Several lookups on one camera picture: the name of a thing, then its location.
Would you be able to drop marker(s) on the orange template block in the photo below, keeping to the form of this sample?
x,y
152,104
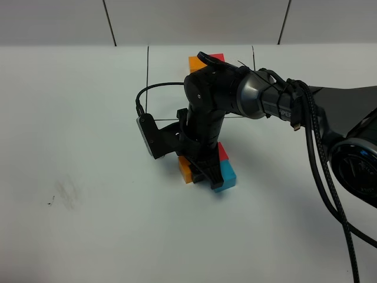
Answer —
x,y
195,64

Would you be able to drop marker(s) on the blue block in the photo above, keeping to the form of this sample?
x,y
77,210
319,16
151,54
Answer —
x,y
228,175

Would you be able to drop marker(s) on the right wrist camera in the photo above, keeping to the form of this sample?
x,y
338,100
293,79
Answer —
x,y
152,136

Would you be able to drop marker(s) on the red template block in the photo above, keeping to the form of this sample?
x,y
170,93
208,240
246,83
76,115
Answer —
x,y
218,56

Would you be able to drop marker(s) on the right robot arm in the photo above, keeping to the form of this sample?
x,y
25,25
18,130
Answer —
x,y
340,123

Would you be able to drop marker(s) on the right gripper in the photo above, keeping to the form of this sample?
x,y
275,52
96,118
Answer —
x,y
196,135

